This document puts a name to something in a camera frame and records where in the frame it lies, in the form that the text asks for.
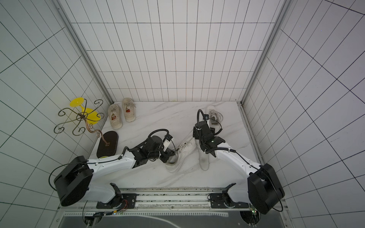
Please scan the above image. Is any aluminium mounting rail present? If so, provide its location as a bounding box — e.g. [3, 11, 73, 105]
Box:
[73, 183, 259, 214]

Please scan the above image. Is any yellow plastic funnel cup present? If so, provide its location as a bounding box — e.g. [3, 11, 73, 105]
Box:
[70, 97, 102, 125]

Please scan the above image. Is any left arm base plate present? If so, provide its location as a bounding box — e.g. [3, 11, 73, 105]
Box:
[96, 193, 137, 210]

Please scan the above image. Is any white leather sneaker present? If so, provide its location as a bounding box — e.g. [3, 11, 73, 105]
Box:
[165, 136, 197, 173]
[206, 105, 223, 131]

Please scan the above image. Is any grey shoe insole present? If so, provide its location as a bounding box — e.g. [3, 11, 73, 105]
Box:
[198, 143, 210, 171]

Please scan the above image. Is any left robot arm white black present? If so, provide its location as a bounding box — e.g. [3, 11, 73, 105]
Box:
[54, 134, 175, 207]

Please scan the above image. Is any beige sneaker red label left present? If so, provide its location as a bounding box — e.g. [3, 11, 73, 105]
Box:
[108, 104, 123, 130]

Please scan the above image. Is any dark oval stand base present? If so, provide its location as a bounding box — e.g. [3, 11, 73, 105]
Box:
[97, 131, 119, 158]

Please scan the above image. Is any beige sneaker red label right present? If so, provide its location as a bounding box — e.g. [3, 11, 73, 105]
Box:
[122, 98, 136, 123]

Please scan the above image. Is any beige sneaker red label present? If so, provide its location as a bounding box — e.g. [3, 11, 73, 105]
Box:
[122, 98, 136, 123]
[108, 104, 123, 130]

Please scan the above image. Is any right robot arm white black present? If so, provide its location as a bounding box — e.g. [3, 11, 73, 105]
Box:
[193, 121, 285, 214]

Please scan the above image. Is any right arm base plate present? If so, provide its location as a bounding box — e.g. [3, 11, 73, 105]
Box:
[207, 193, 249, 209]

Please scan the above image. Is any scrolled metal wire stand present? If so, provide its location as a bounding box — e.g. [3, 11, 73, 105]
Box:
[53, 99, 105, 138]

